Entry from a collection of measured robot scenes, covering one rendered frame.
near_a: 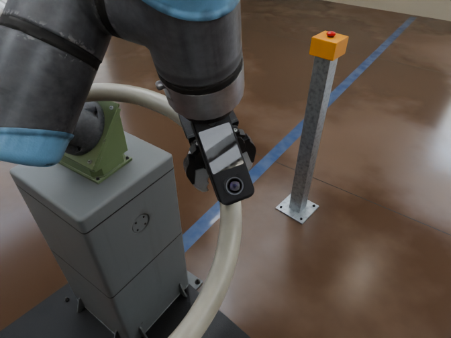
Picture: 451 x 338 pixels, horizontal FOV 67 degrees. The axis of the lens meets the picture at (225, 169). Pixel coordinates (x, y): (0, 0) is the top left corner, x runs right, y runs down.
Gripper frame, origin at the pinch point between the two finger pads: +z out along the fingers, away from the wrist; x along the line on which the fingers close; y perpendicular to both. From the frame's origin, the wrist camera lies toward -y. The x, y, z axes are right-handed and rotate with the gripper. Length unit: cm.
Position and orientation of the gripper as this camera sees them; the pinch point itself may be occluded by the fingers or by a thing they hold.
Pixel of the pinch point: (224, 183)
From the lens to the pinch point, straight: 56.0
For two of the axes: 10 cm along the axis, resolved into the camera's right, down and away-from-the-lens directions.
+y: -3.5, -8.1, 4.7
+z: 0.7, 4.8, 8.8
